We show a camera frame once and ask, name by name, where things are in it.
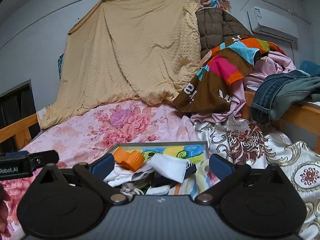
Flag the plain white cloth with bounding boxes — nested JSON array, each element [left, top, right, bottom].
[[150, 154, 189, 183]]

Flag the yellow dotted blanket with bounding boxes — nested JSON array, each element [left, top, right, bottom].
[[40, 0, 202, 130]]

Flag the ornate white satin quilt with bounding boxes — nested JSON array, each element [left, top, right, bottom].
[[192, 114, 320, 240]]

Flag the blue denim jeans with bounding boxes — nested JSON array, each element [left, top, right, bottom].
[[250, 69, 320, 124]]

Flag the beige drawstring pouch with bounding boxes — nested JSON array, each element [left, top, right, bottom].
[[119, 180, 150, 195]]

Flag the cartoon printed metal tray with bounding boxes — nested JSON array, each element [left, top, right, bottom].
[[105, 141, 210, 195]]

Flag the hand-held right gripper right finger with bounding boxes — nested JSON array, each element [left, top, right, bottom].
[[194, 154, 290, 204]]

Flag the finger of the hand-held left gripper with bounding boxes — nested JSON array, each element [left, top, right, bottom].
[[25, 150, 60, 171]]

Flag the pink floral bedsheet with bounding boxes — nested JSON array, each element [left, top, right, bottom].
[[0, 100, 200, 240]]

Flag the person's left hand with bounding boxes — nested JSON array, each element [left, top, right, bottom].
[[0, 184, 12, 230]]

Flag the white air conditioner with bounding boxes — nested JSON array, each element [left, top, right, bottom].
[[247, 6, 299, 40]]

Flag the brown quilted jacket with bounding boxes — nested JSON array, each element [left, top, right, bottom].
[[195, 7, 253, 58]]

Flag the lilac pink cloth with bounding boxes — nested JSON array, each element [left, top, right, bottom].
[[190, 52, 297, 128]]

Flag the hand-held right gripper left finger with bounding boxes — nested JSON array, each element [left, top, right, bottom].
[[35, 154, 127, 204]]

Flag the white muslin baby cloth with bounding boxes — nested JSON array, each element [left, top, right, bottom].
[[104, 164, 155, 187]]

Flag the teal wall hanging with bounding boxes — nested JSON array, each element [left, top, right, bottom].
[[57, 54, 65, 82]]

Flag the orange ribbed plastic piece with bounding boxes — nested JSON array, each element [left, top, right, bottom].
[[113, 147, 146, 172]]

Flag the brown multicoloured printed cloth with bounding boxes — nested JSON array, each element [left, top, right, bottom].
[[172, 36, 287, 113]]

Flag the striped pastel cloth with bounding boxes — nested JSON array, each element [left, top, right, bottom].
[[146, 159, 220, 197]]

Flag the wooden bed frame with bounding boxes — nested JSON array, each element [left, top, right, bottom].
[[0, 90, 320, 153]]

